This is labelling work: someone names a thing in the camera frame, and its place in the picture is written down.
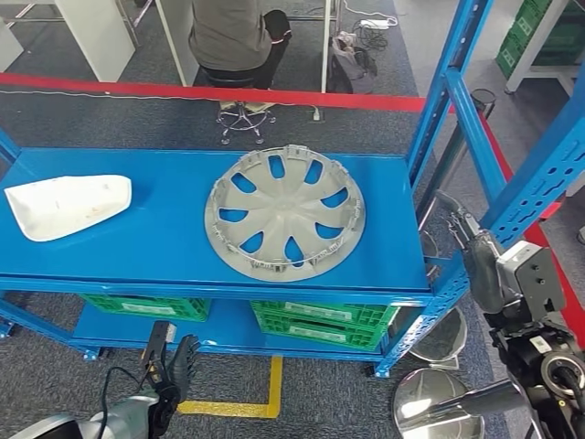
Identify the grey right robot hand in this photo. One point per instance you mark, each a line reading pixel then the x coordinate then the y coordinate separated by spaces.
pixel 482 273

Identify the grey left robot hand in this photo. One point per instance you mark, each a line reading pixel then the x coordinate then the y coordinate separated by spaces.
pixel 182 366

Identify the grey plastic wheel hubcap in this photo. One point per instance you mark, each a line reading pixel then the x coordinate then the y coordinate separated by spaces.
pixel 283 212

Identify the blue metal shelf rack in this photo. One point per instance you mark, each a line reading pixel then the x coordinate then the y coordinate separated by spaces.
pixel 173 230

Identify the yellow floor tape mark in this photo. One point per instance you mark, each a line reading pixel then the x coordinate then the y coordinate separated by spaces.
pixel 275 388

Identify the red barrier belt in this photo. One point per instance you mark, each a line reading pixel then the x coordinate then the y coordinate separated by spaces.
pixel 574 309
pixel 137 89

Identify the white plastic mirror cover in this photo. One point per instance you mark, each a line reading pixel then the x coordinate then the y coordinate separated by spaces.
pixel 68 206

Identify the grey black bag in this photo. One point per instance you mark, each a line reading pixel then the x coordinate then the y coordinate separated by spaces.
pixel 350 66

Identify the white power strip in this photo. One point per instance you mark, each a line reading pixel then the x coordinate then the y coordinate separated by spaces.
pixel 377 23

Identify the black swivel stool chrome base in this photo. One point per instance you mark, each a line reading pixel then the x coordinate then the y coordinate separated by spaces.
pixel 231 79

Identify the white desk leg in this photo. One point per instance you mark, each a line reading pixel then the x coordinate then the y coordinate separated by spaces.
pixel 326 48

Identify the white desk panel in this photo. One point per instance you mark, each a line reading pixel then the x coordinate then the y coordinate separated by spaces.
pixel 96 36
pixel 9 45
pixel 178 36

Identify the person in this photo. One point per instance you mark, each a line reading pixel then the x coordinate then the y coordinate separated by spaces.
pixel 228 30

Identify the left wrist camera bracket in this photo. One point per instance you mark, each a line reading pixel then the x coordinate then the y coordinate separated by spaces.
pixel 155 348

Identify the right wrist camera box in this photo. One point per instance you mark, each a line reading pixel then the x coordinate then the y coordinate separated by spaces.
pixel 534 279

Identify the white metal table frame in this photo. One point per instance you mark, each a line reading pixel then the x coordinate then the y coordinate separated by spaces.
pixel 537 45

